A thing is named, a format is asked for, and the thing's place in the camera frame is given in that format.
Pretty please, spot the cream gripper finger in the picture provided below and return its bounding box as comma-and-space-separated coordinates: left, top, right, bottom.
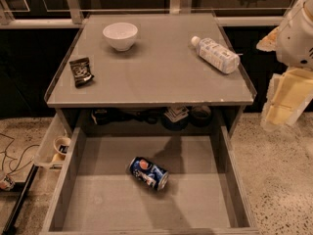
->
256, 27, 279, 52
261, 67, 313, 131

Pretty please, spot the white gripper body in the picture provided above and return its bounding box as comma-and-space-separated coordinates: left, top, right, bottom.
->
276, 0, 313, 69

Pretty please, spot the blue pepsi can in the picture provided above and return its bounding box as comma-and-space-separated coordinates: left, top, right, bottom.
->
129, 157, 169, 191

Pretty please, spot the grey cabinet with counter top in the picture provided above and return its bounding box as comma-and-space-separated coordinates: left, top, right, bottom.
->
45, 13, 255, 130

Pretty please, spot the open grey top drawer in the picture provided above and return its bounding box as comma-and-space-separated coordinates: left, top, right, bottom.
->
40, 126, 260, 235

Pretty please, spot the clear plastic water bottle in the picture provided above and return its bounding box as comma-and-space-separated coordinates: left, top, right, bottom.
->
191, 36, 240, 74

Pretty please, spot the dark round container on shelf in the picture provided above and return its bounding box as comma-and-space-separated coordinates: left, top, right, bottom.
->
190, 106, 212, 127

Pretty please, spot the patterned packet on shelf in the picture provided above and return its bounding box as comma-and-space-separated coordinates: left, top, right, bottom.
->
164, 107, 189, 122

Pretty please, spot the white ceramic bowl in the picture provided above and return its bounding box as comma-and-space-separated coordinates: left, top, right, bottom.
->
103, 23, 138, 51

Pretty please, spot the black item on shelf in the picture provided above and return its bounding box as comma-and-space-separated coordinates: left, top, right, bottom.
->
91, 109, 112, 125

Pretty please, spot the black snack packet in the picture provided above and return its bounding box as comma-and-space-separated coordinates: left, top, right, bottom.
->
69, 57, 94, 88

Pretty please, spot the white mug in bin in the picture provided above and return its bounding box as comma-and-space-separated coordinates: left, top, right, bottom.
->
53, 136, 70, 156

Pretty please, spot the clear plastic bin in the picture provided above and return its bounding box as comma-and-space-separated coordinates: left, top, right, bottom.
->
33, 116, 70, 169

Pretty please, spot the black floor rail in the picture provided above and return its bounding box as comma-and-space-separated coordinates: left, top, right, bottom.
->
1, 165, 38, 235

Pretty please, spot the black cable on floor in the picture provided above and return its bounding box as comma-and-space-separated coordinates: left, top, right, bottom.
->
0, 132, 41, 176

